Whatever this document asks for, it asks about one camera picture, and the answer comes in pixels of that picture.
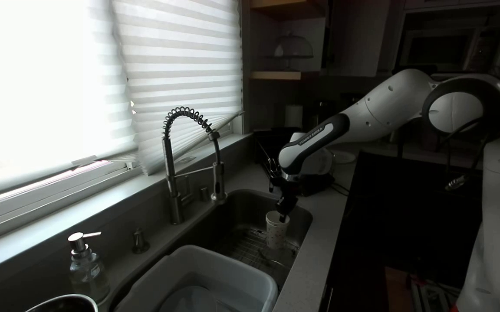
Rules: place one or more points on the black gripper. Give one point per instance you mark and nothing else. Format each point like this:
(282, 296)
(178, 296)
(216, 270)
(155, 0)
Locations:
(285, 183)

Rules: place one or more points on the white paper cup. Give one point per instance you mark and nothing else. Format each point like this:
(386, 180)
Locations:
(277, 235)
(271, 214)

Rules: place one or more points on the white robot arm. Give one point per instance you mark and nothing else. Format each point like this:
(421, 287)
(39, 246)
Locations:
(389, 104)

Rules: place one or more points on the stainless steel sink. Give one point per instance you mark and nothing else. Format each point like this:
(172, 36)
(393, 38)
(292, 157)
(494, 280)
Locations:
(244, 208)

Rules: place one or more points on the white plastic dish tub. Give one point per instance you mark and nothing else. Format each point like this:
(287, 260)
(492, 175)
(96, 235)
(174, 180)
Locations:
(204, 277)

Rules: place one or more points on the chrome spring kitchen faucet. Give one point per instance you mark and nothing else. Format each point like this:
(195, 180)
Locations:
(172, 173)

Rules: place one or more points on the small metal ledge knob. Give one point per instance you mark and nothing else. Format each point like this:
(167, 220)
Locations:
(139, 242)

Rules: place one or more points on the glass dome cover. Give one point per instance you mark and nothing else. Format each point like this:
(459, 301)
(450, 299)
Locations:
(294, 48)

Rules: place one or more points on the white striped window blind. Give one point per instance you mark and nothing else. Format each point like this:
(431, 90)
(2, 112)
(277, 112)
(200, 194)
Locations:
(174, 57)

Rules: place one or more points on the clear soap dispenser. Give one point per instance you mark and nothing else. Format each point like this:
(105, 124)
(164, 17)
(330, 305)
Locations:
(87, 270)

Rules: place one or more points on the dark microwave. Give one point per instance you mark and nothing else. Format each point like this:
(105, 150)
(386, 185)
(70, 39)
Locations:
(447, 45)

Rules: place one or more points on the dark round bowl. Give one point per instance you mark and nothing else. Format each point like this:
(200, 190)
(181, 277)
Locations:
(60, 303)

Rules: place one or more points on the bright white window blind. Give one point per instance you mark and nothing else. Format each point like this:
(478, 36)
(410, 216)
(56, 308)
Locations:
(42, 86)

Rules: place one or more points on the wooden wall shelf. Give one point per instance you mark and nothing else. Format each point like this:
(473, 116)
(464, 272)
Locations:
(285, 6)
(277, 74)

